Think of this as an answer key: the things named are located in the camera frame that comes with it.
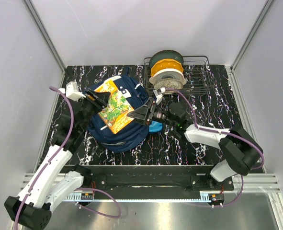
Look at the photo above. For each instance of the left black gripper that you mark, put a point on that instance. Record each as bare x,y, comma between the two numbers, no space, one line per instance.
98,99

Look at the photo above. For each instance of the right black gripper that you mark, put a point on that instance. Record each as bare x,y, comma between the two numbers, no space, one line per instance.
143,114

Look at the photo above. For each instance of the navy blue student backpack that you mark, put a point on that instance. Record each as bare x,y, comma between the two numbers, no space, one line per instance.
131,134

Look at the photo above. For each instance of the orange yellow paperback book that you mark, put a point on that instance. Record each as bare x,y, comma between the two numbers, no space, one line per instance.
115,114

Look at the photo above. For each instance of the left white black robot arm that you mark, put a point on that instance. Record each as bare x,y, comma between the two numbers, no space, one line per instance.
33,206

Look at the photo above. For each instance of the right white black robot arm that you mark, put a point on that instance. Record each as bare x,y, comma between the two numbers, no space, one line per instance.
240,150

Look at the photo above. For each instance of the blue dinosaur pencil case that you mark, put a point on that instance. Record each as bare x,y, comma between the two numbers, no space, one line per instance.
155,127

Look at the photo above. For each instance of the patterned beige plate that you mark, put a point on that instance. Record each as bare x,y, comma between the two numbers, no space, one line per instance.
168,83

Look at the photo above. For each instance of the orange yellow plate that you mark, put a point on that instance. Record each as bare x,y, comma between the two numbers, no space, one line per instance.
166,63

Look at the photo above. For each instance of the dark green plate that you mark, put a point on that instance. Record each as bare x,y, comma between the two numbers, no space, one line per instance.
166,54

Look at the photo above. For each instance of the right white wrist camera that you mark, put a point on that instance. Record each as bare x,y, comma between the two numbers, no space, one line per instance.
158,93

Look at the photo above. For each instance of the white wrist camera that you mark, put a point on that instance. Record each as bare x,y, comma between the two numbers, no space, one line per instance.
158,93
72,92

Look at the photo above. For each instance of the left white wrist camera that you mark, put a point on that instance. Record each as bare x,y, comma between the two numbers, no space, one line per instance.
72,92

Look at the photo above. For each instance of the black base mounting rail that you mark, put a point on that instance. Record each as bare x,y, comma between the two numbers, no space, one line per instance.
150,182

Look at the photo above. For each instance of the black wire dish rack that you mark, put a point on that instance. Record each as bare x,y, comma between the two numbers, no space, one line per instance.
196,70

